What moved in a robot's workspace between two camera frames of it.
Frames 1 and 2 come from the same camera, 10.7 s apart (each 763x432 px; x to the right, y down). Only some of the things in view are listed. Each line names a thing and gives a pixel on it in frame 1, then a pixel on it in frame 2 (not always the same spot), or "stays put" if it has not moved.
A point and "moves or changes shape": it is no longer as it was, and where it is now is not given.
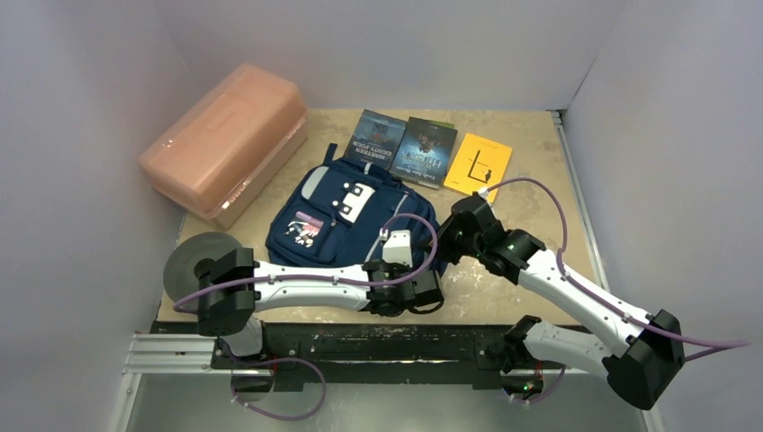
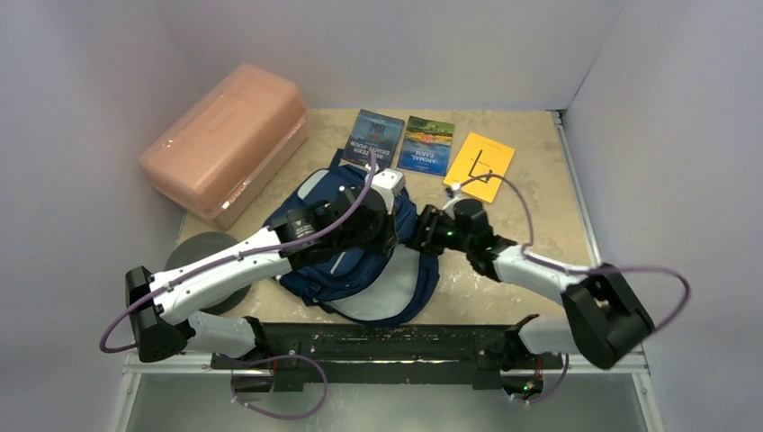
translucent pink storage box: (220, 156) stays put
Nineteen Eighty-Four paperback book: (376, 139) stays put
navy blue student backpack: (336, 211) moves or changes shape
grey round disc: (179, 273) stays put
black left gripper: (401, 267) -> (389, 238)
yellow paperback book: (479, 163) stays put
